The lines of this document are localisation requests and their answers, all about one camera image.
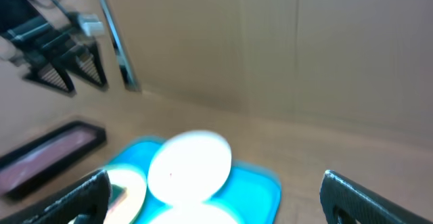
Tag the teal serving tray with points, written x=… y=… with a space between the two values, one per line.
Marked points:
x=251 y=192

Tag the black tray with red liquid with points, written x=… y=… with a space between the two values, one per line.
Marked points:
x=30 y=166

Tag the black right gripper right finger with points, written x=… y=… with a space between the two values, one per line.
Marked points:
x=345 y=201

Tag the white plate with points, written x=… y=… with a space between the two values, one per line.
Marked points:
x=189 y=168

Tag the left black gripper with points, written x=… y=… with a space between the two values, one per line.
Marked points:
x=35 y=41

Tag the yellow-green plate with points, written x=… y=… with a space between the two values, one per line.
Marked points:
x=134 y=180

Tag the black object top-left corner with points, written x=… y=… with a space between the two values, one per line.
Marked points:
x=129 y=78

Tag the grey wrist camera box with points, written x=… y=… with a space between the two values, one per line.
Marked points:
x=91 y=25

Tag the green and pink sponge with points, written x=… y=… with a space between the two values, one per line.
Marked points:
x=118 y=194

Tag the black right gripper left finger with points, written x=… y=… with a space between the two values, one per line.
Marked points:
x=85 y=202

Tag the light blue plate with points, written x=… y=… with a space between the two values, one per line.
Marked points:
x=198 y=214

